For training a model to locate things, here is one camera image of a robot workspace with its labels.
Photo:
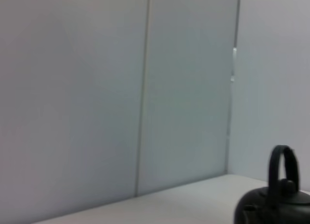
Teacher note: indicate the black round teapot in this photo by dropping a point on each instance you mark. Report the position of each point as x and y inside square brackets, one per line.
[256, 204]

